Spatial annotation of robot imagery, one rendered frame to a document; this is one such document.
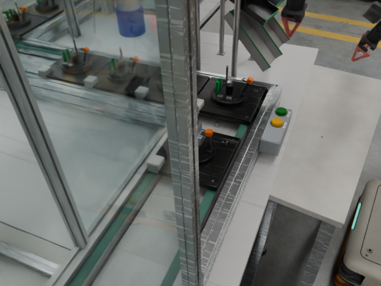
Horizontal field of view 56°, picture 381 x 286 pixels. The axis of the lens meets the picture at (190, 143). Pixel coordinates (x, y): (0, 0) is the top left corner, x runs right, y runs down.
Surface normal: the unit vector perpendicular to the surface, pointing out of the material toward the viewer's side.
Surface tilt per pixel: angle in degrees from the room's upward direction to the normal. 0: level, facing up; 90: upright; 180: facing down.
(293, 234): 0
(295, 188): 0
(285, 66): 0
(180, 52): 90
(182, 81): 90
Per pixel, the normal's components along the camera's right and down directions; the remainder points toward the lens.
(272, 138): -0.04, -0.75
